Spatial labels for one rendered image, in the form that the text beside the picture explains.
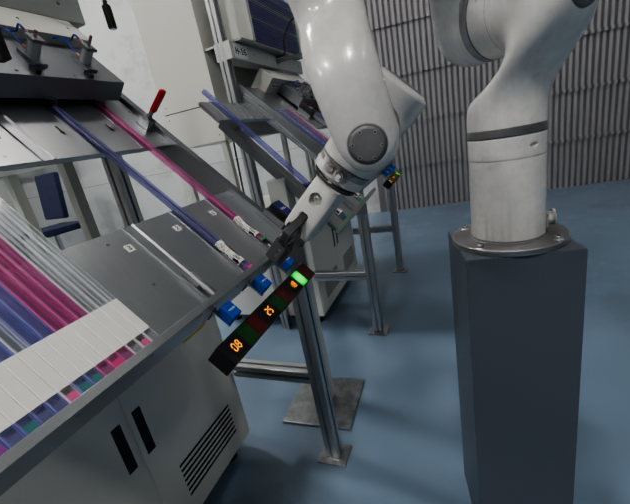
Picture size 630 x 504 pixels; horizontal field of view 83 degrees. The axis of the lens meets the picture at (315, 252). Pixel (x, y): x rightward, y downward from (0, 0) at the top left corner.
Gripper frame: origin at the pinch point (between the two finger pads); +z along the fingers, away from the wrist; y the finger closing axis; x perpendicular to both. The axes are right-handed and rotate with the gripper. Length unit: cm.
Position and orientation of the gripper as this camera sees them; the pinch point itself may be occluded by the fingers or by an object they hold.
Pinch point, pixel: (287, 247)
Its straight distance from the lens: 62.8
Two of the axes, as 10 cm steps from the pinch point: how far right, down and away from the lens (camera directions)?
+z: -5.3, 6.9, 4.9
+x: -7.7, -6.3, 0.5
